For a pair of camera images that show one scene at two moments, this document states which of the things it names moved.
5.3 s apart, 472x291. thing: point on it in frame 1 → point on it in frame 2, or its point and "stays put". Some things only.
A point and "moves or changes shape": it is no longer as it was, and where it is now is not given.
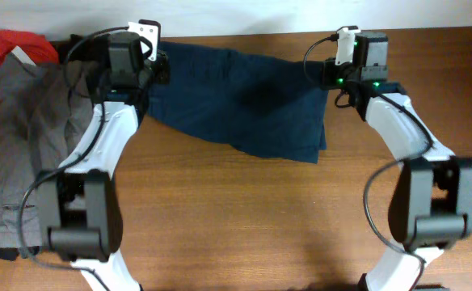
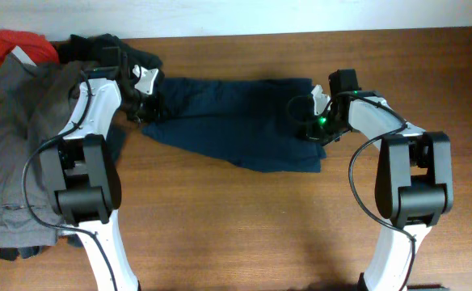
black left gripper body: [162, 73] → [142, 107]
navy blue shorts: [267, 107] moves or changes shape
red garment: [34, 45] stays put
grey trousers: [41, 109] stays put
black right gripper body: [336, 76] → [322, 126]
